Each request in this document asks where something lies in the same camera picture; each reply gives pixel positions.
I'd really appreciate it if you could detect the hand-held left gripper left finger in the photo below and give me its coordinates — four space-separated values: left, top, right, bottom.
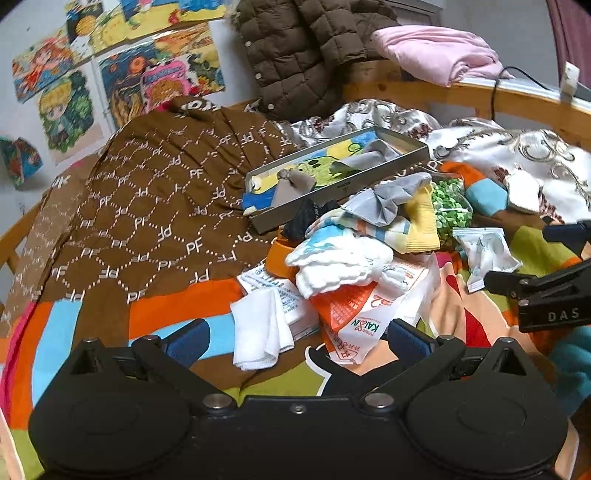
65 318 238 413

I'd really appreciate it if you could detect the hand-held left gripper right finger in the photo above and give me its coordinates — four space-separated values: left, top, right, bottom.
362 318 539 411

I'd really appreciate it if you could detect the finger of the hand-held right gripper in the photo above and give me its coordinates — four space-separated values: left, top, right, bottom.
544 223 591 257
485 261 591 301

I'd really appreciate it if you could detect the white blue printed cloth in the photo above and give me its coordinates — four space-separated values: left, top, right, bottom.
285 210 395 298

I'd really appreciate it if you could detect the grey metal tray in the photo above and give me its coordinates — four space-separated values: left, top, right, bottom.
242 126 431 234

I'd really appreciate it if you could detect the white plastic packet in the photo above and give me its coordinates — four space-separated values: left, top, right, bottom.
452 227 522 294

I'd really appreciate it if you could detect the orange white plastic bag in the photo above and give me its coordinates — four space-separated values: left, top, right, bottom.
308 258 441 365

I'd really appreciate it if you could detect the teal cloth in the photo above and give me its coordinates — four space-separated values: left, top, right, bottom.
547 325 591 416

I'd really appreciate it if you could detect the white grey sock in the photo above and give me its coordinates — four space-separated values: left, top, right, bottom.
501 168 546 214

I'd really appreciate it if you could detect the silver floral cloth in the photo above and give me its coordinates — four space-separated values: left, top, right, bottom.
277 99 591 227

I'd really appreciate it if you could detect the green dotted bag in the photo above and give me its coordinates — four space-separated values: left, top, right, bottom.
429 178 474 252

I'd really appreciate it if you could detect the yellow striped sock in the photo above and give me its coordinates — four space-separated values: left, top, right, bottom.
369 185 441 254

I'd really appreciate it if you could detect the black sock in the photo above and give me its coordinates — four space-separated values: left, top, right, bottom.
281 198 340 241

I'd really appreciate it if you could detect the brown patterned quilt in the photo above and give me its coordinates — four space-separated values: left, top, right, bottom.
0 95 308 326

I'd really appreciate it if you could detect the white power adapter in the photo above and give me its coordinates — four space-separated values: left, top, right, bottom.
558 62 581 97

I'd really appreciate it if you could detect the grey brown sock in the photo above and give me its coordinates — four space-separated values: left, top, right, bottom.
272 168 319 208

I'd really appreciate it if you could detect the grey cardboard box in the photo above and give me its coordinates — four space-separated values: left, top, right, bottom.
243 130 402 215

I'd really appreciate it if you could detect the maroon curtain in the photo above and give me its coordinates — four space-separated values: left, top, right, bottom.
545 0 591 81

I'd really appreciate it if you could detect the pink cloth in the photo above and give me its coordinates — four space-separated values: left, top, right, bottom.
369 25 515 88

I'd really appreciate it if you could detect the curled colourful poster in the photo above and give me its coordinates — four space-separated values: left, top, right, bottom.
0 136 44 190

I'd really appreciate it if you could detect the brown puffer jacket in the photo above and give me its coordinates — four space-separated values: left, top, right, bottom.
231 0 402 123

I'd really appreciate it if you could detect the black cable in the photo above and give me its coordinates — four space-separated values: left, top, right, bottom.
489 66 561 121

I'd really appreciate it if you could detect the wooden bed frame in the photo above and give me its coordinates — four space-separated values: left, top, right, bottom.
0 58 591 315

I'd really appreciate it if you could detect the cartoon wall posters group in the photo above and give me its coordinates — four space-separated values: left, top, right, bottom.
11 0 229 164

